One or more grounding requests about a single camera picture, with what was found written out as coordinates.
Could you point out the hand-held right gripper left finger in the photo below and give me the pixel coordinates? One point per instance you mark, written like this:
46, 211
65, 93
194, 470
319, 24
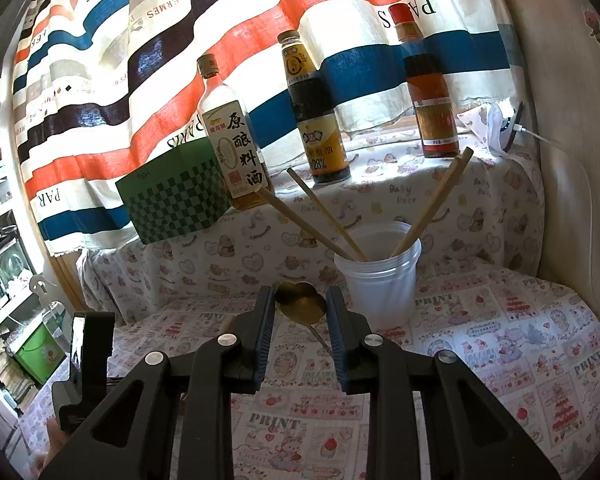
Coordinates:
266, 330

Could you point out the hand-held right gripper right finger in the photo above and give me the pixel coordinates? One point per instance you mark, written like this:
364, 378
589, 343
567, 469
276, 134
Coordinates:
336, 335

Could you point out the gold metal spoon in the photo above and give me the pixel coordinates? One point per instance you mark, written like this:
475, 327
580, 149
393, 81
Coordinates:
300, 305

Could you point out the white plastic cup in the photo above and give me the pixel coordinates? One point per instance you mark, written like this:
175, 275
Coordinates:
380, 290

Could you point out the wooden chopstick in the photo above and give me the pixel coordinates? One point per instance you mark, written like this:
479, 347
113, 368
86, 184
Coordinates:
430, 200
305, 224
325, 210
444, 187

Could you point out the person's left hand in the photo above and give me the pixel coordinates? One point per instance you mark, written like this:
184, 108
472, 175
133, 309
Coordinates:
52, 445

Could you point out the green plastic bin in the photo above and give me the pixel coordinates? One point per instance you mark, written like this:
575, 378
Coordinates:
37, 355

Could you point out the bear print cloth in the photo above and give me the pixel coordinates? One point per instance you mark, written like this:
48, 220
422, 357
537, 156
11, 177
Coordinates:
205, 270

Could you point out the stack of books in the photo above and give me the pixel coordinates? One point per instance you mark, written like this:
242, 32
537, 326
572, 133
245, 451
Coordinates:
12, 385

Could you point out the green checkered box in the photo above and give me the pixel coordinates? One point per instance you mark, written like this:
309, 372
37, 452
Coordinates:
175, 200

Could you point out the white shelf rack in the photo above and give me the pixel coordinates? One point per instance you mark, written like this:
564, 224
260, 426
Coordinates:
0, 210

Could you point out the pink printed tablecloth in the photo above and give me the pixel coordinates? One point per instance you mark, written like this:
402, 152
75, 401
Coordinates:
505, 335

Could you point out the clear cooking wine bottle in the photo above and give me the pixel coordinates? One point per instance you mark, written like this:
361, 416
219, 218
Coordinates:
230, 160

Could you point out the dark soy sauce bottle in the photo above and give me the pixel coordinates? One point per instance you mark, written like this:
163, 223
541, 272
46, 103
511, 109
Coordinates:
315, 110

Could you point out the red capped sauce bottle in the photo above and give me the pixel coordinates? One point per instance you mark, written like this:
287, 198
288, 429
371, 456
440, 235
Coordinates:
430, 110

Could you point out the white charger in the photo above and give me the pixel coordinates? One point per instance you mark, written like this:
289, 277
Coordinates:
507, 130

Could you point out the striped curtain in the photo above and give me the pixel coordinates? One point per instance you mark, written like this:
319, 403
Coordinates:
180, 35

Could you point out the white cloth covered board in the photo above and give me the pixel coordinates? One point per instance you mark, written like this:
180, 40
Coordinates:
570, 85

